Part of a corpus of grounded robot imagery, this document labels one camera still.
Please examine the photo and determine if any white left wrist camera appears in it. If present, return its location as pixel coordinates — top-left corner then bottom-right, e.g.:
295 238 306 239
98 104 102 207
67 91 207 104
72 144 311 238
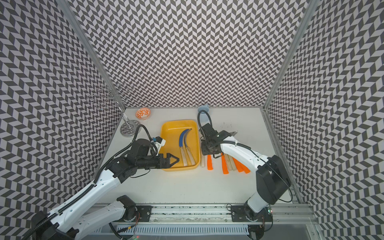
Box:
152 137 166 150

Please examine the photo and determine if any yellow plastic storage tray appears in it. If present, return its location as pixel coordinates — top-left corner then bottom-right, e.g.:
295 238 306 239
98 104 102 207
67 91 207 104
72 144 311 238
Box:
160 120 201 172

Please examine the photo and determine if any light blue ceramic mug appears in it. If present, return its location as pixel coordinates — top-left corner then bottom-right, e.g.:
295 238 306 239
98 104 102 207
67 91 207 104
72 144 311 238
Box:
198 104 210 126

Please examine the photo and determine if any orange patterned small dish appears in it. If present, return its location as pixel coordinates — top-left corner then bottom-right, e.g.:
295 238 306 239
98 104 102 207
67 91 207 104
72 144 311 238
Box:
135 108 151 120

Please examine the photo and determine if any left aluminium corner post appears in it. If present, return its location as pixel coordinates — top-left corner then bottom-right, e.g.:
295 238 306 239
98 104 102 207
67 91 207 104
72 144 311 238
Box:
56 0 126 112

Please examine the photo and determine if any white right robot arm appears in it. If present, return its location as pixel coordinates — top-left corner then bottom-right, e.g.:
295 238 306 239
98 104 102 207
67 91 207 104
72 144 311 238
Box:
200 123 292 222

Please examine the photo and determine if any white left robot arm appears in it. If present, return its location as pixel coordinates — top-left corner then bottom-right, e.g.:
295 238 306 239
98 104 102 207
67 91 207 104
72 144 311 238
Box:
23 137 180 240

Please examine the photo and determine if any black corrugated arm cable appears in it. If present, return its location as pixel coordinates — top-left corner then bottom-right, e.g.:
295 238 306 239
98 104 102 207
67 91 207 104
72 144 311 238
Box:
20 123 157 240

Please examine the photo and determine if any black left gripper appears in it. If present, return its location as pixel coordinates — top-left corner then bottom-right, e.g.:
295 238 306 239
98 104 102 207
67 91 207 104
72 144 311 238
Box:
136 153 180 171

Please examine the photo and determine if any aluminium corner frame post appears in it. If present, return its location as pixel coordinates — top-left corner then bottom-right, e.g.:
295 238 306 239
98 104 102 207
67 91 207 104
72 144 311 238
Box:
263 0 321 111

